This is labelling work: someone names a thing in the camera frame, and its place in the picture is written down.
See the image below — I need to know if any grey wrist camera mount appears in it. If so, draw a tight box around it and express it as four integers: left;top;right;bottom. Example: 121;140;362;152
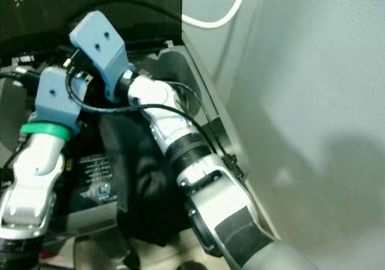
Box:
69;11;131;102
34;66;86;137

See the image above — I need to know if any dark tinted washer lid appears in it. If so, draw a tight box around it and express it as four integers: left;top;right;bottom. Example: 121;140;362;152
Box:
0;0;184;60

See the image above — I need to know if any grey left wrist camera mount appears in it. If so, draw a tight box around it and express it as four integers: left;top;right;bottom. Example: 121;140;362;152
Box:
34;66;86;137

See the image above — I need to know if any white washer hose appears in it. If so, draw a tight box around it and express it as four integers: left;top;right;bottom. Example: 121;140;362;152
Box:
180;0;252;29

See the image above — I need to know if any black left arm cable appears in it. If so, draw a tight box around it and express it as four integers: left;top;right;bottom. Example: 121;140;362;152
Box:
0;69;49;174

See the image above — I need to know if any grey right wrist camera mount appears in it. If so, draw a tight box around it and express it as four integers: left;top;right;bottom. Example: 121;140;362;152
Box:
69;11;131;102

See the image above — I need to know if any black garment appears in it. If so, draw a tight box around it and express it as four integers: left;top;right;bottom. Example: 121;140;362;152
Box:
99;111;197;248

